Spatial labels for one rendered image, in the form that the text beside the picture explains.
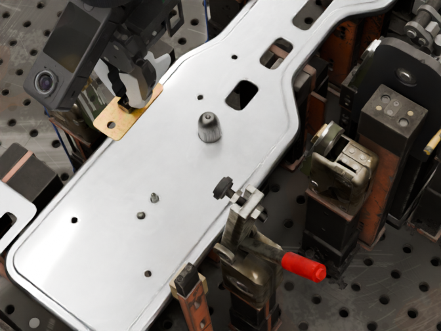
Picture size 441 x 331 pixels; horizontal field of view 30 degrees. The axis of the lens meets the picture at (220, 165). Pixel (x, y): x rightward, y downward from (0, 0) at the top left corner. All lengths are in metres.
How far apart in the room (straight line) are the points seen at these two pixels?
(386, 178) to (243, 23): 0.32
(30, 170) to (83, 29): 0.49
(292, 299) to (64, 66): 0.75
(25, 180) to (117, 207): 0.15
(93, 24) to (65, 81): 0.06
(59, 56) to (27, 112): 0.83
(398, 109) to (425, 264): 0.44
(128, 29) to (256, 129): 0.43
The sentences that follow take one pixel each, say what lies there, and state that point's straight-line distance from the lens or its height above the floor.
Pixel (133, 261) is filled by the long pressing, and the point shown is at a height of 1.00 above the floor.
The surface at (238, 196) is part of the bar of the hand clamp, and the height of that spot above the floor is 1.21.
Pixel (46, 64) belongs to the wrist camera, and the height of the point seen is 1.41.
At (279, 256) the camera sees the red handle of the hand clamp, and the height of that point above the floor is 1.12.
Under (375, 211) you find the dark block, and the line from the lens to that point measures 1.29.
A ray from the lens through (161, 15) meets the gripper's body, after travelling 0.79.
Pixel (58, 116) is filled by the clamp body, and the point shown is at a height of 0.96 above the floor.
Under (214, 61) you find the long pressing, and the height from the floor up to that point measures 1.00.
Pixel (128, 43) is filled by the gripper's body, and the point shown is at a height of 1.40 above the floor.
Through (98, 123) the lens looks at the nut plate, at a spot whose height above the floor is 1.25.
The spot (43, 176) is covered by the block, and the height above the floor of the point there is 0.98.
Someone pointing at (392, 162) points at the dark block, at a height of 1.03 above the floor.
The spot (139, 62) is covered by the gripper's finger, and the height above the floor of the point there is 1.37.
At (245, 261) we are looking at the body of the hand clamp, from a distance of 1.04.
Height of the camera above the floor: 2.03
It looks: 64 degrees down
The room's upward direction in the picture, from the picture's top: 7 degrees counter-clockwise
